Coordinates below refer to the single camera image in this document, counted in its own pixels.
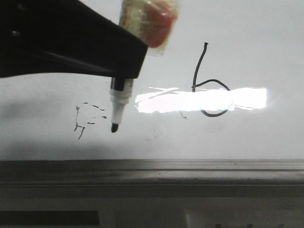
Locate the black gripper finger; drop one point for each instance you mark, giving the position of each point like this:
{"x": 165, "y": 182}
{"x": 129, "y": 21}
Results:
{"x": 65, "y": 36}

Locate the black and white whiteboard marker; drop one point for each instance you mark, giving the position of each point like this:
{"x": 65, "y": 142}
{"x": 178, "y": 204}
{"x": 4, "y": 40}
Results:
{"x": 151, "y": 21}

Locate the white whiteboard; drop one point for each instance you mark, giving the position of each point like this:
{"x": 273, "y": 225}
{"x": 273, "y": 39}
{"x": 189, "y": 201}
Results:
{"x": 222, "y": 103}

